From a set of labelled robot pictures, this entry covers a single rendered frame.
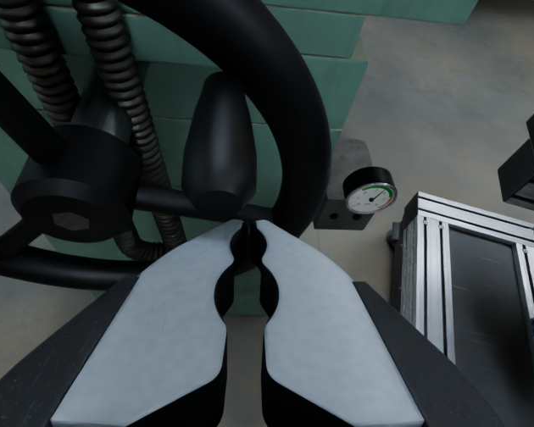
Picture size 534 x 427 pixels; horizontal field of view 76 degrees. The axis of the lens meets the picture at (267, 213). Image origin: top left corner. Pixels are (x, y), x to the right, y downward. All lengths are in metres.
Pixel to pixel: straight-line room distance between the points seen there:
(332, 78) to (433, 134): 1.39
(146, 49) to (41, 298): 0.97
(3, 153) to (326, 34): 0.40
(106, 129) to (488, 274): 1.01
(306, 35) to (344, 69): 0.05
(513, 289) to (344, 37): 0.89
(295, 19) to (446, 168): 1.34
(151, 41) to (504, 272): 1.04
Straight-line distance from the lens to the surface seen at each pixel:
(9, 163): 0.54
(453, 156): 1.70
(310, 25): 0.35
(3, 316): 1.17
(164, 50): 0.25
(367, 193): 0.43
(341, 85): 0.39
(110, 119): 0.24
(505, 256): 1.17
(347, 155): 0.53
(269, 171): 0.47
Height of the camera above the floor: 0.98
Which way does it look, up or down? 55 degrees down
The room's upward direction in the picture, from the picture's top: 12 degrees clockwise
